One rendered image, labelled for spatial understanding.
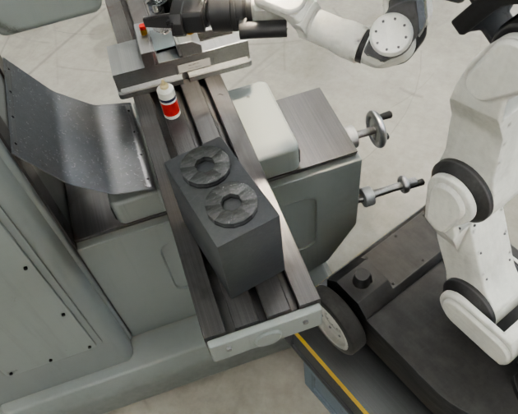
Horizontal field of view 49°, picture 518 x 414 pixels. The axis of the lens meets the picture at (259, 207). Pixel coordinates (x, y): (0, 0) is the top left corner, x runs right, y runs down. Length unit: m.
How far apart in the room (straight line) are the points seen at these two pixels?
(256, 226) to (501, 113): 0.43
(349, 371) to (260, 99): 0.78
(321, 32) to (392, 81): 1.77
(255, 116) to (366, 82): 1.43
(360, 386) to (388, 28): 0.94
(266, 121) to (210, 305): 0.60
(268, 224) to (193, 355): 1.03
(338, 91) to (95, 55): 1.34
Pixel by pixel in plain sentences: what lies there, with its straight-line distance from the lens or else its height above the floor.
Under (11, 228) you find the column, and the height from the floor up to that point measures 0.96.
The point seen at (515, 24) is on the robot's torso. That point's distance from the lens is 0.90.
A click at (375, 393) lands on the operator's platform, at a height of 0.40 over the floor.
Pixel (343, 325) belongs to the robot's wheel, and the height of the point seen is 0.58.
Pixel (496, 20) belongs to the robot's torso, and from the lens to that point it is 1.01.
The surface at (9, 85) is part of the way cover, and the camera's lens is 1.41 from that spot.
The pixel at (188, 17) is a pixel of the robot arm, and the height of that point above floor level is 1.25.
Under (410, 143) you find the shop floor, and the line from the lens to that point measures 2.63.
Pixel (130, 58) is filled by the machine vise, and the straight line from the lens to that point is 1.49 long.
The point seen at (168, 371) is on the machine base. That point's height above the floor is 0.14.
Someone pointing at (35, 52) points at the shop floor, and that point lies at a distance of 3.48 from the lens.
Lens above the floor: 1.93
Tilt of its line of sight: 54 degrees down
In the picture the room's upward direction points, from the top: 8 degrees counter-clockwise
